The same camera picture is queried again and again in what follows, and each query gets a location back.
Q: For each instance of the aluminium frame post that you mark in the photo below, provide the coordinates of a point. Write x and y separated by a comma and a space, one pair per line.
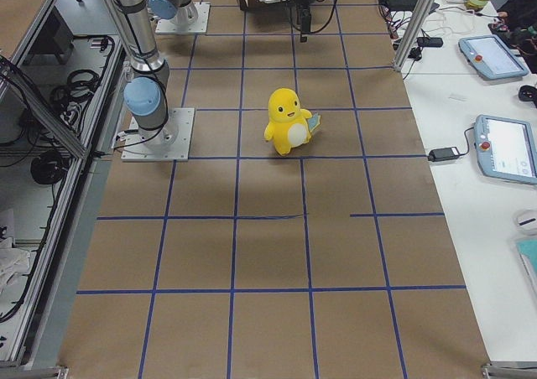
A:
420, 13

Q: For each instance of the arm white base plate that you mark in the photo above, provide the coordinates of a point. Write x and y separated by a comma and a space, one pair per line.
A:
171, 143
165, 27

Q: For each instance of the aluminium frame rail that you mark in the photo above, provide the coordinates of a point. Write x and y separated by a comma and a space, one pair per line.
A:
60, 61

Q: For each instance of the yellow plush dinosaur toy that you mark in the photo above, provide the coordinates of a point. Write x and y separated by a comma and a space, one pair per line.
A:
289, 125

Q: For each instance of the white crumpled cloth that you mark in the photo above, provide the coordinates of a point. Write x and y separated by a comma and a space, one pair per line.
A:
15, 262

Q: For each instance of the teach pendant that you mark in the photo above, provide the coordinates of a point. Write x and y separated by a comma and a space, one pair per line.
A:
505, 149
491, 57

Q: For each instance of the teach pendant far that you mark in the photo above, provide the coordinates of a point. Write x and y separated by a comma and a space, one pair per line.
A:
491, 57

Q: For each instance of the teach pendant near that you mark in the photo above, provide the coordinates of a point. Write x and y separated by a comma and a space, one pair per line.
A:
505, 149

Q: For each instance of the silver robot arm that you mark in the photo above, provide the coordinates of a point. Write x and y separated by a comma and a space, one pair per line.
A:
176, 11
205, 51

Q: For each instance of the black power brick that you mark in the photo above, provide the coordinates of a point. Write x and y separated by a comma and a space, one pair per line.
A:
443, 154

